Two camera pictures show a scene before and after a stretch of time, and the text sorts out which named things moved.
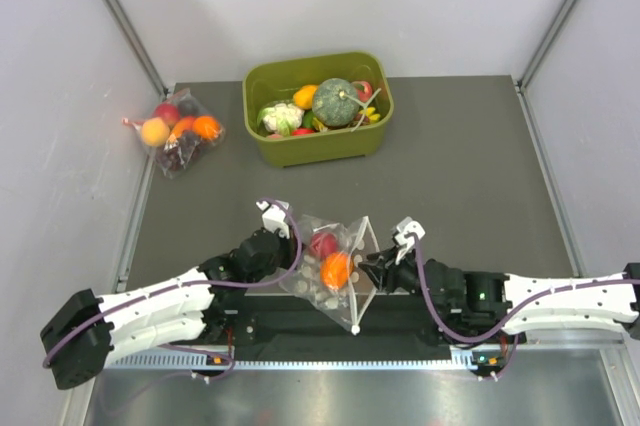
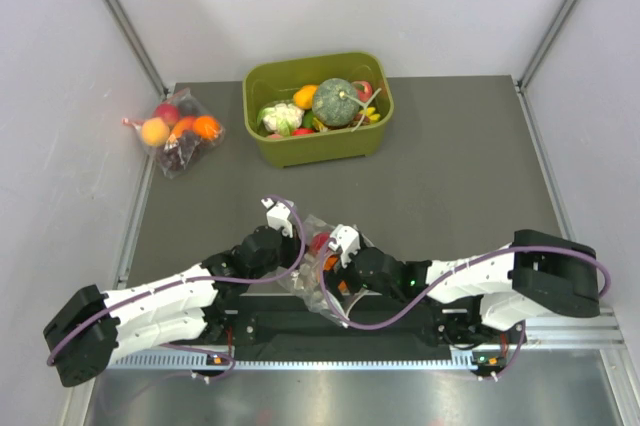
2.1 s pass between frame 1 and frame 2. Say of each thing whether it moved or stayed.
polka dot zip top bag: moved
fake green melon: stayed
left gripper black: stayed
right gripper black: moved
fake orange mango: stayed
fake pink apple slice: stayed
